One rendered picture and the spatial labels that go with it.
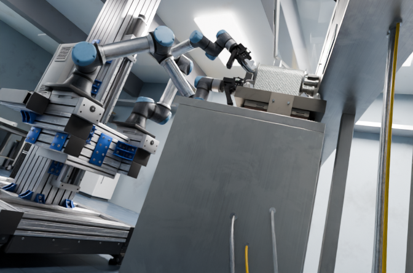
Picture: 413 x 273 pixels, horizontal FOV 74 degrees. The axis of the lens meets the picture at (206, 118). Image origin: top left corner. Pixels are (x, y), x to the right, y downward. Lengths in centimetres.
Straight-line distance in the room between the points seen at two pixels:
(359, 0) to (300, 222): 74
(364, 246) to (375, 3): 402
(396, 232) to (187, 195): 390
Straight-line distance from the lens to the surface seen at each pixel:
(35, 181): 181
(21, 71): 821
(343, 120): 163
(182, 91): 164
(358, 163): 489
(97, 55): 150
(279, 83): 153
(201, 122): 119
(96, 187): 611
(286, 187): 110
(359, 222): 473
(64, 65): 207
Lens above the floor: 45
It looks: 18 degrees up
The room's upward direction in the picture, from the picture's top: 18 degrees clockwise
